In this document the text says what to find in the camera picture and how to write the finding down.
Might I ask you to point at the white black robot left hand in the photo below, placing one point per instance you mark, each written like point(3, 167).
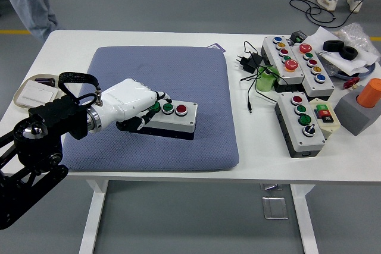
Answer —
point(128, 96)

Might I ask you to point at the grey four-button control box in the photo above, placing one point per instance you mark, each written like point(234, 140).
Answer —
point(184, 123)
point(309, 144)

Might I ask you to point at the grey five-button control box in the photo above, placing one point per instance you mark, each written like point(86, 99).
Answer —
point(312, 63)
point(291, 64)

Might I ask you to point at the blue-grey padded mat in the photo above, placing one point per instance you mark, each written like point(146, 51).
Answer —
point(193, 81)

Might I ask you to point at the small dark cylinder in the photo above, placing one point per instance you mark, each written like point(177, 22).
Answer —
point(44, 81)

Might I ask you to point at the purple white card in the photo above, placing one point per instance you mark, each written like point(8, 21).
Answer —
point(215, 46)

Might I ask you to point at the cream shallow dish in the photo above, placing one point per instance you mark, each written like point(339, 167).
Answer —
point(23, 85)

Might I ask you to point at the white table leg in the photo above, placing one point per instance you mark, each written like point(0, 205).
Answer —
point(303, 215)
point(95, 206)

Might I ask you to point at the black power adapter plug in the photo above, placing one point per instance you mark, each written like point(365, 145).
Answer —
point(248, 63)

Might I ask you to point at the green cylinder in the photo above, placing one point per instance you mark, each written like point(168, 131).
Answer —
point(265, 83)

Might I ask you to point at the small silver floor fitting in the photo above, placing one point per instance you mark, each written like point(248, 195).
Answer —
point(271, 187)

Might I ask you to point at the small black terminal module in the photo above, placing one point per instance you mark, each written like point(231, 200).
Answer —
point(299, 36)

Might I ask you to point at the silver floor socket plate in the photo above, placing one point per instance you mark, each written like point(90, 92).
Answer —
point(275, 208)

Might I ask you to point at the white paper sheet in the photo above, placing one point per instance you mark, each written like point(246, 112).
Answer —
point(320, 35)

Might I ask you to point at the small red connector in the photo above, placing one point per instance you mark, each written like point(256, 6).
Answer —
point(351, 83)

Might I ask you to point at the grey block holder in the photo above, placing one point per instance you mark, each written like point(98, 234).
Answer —
point(351, 114)

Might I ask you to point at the clear bubble wrap bag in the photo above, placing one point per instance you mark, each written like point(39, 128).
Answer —
point(354, 32)

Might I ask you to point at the blue-grey round plate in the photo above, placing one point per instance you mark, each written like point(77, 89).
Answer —
point(366, 72)

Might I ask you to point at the orange cylinder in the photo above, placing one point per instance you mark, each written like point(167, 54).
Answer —
point(370, 93)

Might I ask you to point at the white wall switch plate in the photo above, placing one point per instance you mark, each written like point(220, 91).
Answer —
point(35, 94)

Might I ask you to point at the cream three-key switch box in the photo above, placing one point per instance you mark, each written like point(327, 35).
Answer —
point(323, 114)

